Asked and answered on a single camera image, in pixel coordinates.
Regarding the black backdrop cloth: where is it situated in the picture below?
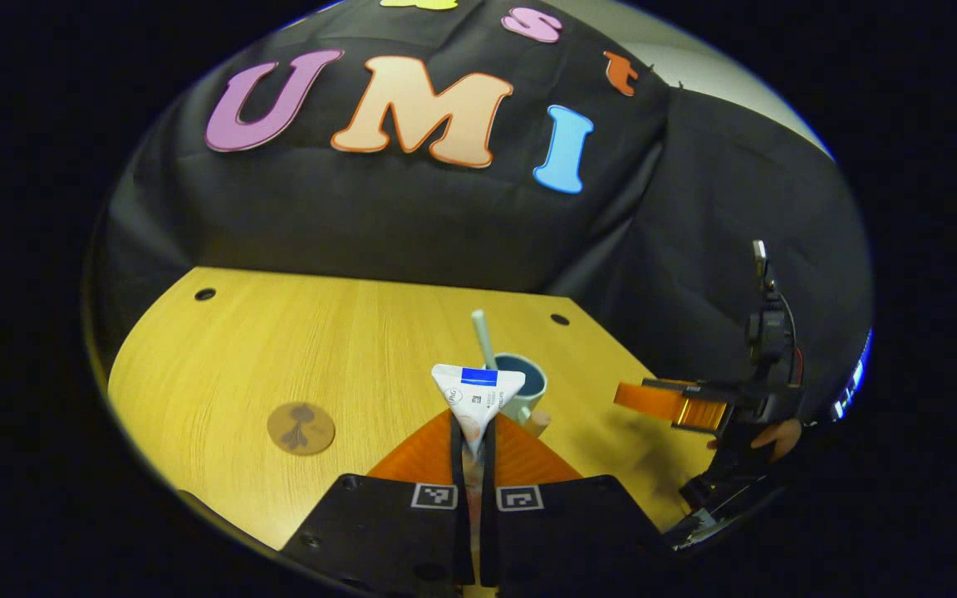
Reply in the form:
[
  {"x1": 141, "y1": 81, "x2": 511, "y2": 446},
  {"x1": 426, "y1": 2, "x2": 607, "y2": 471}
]
[{"x1": 92, "y1": 0, "x2": 875, "y2": 416}]

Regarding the wooden desktop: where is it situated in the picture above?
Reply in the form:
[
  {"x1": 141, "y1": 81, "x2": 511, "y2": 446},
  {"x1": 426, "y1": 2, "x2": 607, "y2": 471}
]
[{"x1": 106, "y1": 266, "x2": 717, "y2": 574}]

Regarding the pale green toothbrush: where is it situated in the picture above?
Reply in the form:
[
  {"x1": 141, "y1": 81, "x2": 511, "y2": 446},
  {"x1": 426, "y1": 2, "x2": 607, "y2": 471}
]
[{"x1": 471, "y1": 309, "x2": 501, "y2": 371}]

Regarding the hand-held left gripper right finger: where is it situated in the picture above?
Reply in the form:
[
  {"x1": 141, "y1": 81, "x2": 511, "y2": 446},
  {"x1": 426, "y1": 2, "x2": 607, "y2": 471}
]
[{"x1": 482, "y1": 411, "x2": 671, "y2": 594}]

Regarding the round brown coaster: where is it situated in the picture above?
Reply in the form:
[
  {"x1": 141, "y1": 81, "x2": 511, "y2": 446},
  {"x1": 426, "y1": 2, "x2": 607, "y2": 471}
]
[{"x1": 267, "y1": 401, "x2": 337, "y2": 457}]

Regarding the blue cup with wooden handle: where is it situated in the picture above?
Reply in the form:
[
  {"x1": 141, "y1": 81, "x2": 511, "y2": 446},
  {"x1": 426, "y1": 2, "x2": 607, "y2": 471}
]
[{"x1": 487, "y1": 352, "x2": 552, "y2": 439}]

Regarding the white toothpaste tube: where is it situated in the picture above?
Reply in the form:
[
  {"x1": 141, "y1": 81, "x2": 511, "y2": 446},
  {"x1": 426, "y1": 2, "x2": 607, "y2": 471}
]
[{"x1": 431, "y1": 362, "x2": 528, "y2": 566}]

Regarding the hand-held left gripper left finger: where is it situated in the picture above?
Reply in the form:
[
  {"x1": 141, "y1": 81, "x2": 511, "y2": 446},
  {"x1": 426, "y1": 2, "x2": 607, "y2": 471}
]
[{"x1": 282, "y1": 411, "x2": 476, "y2": 594}]

